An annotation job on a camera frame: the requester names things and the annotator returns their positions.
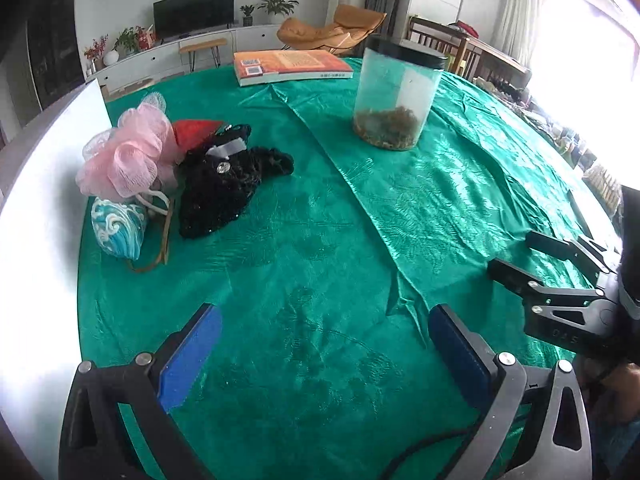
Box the small black cloth item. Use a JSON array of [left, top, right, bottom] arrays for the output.
[[212, 123, 252, 153]]

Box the large green potted plant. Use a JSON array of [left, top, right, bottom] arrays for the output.
[[257, 0, 300, 23]]

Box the wooden bench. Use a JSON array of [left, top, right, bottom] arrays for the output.
[[407, 15, 531, 83]]

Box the green tablecloth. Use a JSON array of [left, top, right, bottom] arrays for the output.
[[77, 57, 621, 480]]

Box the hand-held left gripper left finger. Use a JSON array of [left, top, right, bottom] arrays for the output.
[[59, 302, 223, 480]]

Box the teal wave-pattern pouch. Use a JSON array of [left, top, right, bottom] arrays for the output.
[[91, 196, 176, 275]]

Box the red flower bouquet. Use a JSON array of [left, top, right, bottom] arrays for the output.
[[82, 35, 110, 73]]

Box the white curtain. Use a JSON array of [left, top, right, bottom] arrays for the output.
[[495, 0, 553, 63]]

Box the black television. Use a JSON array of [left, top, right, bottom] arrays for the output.
[[153, 0, 236, 40]]

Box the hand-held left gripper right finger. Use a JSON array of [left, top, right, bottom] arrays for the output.
[[427, 304, 593, 480]]

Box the black cable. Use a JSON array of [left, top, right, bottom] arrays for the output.
[[381, 422, 483, 480]]

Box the orange book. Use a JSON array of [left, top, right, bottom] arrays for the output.
[[233, 50, 354, 87]]

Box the black cloth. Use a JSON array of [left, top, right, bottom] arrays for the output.
[[178, 145, 295, 240]]

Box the red pouch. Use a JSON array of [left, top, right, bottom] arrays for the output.
[[172, 119, 226, 153]]

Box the wooden stool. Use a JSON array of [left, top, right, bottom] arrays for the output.
[[179, 37, 228, 72]]

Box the green plant with red decoration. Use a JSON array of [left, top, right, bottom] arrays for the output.
[[114, 26, 156, 55]]

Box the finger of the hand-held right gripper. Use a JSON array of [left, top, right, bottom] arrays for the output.
[[487, 257, 603, 307], [525, 230, 621, 274]]

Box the pink bath pouf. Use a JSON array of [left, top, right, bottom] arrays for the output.
[[76, 91, 177, 200]]

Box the white cardboard box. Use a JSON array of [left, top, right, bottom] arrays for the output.
[[0, 79, 115, 480]]

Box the dark glass cabinet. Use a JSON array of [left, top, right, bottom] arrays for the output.
[[25, 0, 86, 111]]

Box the white TV cabinet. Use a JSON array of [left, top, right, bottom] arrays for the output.
[[85, 24, 286, 92]]

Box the clear jar with black lid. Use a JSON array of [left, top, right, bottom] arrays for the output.
[[352, 35, 449, 152]]

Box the orange lounge chair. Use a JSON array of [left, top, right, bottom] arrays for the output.
[[276, 3, 388, 58]]

